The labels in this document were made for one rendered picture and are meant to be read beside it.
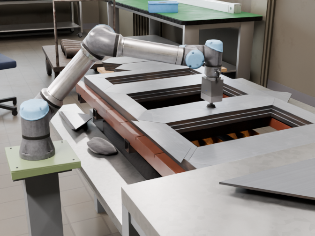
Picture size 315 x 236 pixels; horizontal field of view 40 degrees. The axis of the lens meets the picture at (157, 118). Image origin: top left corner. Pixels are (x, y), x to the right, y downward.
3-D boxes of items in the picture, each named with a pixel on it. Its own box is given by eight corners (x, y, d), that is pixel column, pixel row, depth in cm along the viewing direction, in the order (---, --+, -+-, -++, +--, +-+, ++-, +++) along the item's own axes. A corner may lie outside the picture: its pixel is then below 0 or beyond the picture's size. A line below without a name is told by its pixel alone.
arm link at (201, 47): (179, 47, 182) (206, 47, 183) (177, 43, 193) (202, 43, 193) (179, 65, 185) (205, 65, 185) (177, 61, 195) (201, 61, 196)
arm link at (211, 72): (215, 62, 198) (225, 66, 191) (214, 72, 199) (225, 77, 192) (201, 64, 194) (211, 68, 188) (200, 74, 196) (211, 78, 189)
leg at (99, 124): (103, 206, 280) (99, 107, 256) (106, 210, 275) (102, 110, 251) (94, 208, 277) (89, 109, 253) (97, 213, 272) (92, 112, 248)
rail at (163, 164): (82, 91, 256) (82, 81, 254) (251, 247, 120) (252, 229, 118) (76, 91, 255) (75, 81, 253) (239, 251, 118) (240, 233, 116)
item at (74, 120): (78, 108, 252) (78, 102, 251) (100, 132, 219) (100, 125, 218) (57, 112, 247) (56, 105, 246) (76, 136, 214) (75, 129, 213)
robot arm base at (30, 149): (20, 162, 179) (18, 140, 176) (18, 149, 193) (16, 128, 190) (57, 158, 184) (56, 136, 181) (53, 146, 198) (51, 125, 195)
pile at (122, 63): (197, 56, 331) (197, 49, 329) (226, 68, 298) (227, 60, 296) (97, 67, 299) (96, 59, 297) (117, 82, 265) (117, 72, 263)
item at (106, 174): (75, 108, 262) (75, 103, 261) (176, 219, 153) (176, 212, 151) (41, 113, 254) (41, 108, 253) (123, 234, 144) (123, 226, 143)
